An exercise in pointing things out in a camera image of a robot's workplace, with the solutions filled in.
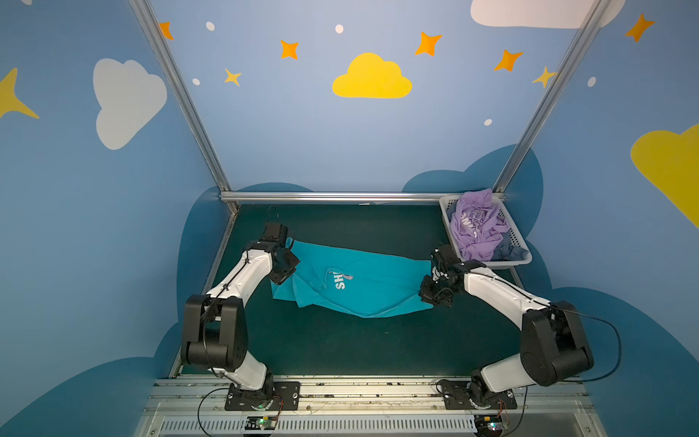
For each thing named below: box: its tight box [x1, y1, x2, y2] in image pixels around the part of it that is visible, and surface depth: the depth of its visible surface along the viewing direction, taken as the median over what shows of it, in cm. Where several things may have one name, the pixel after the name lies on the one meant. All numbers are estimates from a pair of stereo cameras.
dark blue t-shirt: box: [492, 230, 529, 262], surface depth 103 cm
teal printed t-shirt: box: [271, 238, 435, 318], surface depth 99 cm
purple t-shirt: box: [449, 188, 511, 262], surface depth 103 cm
